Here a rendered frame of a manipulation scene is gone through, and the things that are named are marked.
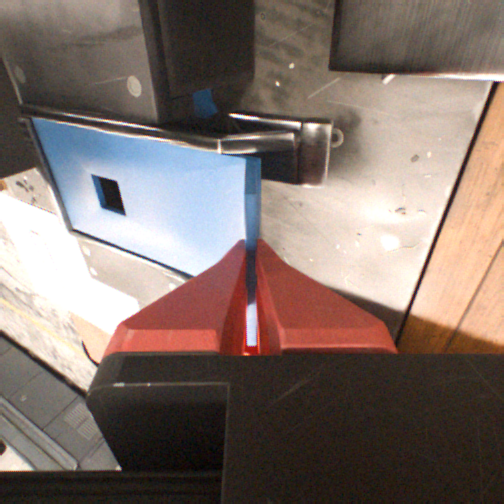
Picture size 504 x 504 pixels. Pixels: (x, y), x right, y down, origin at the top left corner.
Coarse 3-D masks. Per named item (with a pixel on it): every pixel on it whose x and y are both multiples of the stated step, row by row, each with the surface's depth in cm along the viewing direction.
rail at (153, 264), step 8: (72, 232) 22; (80, 232) 22; (88, 240) 21; (96, 240) 21; (104, 240) 21; (104, 248) 21; (112, 248) 20; (120, 248) 20; (128, 256) 20; (136, 256) 19; (144, 256) 19; (144, 264) 19; (152, 264) 19; (160, 264) 19; (168, 272) 18; (176, 272) 18; (184, 272) 18; (184, 280) 18
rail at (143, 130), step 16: (32, 112) 17; (48, 112) 16; (64, 112) 16; (80, 112) 16; (96, 128) 15; (112, 128) 15; (128, 128) 14; (144, 128) 14; (160, 128) 13; (176, 128) 13; (224, 128) 13; (176, 144) 13; (192, 144) 13; (208, 144) 12
